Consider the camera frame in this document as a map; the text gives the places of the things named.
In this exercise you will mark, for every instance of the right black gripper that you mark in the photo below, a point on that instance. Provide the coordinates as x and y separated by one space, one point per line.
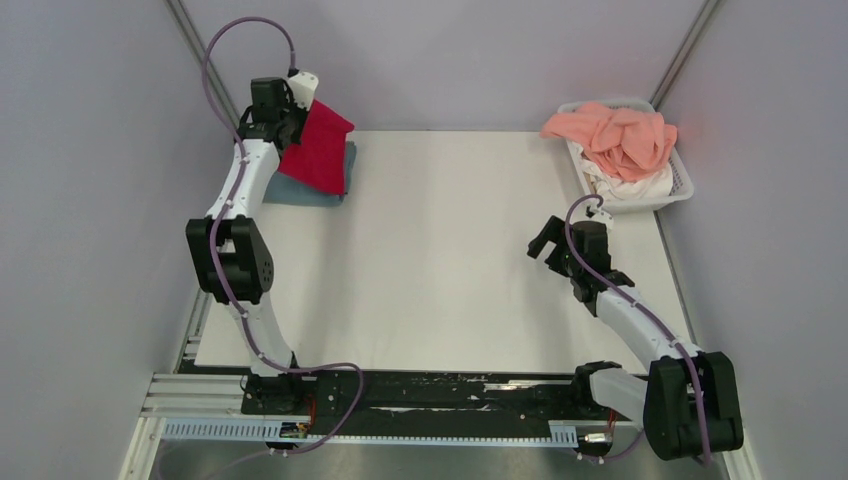
554 231

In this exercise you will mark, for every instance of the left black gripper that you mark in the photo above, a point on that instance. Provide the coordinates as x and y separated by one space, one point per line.
290 102

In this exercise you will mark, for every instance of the red t-shirt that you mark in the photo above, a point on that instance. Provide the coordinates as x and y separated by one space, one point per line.
318 160

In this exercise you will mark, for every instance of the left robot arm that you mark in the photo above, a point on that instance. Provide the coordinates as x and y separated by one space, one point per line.
231 259

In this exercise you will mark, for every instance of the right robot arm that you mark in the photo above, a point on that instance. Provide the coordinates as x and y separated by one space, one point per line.
687 405

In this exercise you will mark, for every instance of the white t-shirt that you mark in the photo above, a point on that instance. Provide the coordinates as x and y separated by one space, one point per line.
657 185

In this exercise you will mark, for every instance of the folded blue t-shirt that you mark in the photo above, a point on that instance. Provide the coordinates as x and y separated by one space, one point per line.
285 190

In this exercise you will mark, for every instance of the peach t-shirt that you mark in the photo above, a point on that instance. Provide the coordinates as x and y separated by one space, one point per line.
624 143

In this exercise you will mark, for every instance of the left corner metal post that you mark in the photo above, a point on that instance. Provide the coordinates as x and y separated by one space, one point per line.
197 46

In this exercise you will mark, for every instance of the corner metal post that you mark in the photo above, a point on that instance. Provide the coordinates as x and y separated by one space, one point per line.
699 26
197 46

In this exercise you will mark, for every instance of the right corner metal post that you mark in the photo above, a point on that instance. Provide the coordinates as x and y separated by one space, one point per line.
699 26

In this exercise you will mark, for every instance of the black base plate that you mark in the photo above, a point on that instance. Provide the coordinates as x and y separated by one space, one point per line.
450 405

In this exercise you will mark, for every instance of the aluminium frame rail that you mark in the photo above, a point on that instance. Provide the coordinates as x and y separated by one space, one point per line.
205 404

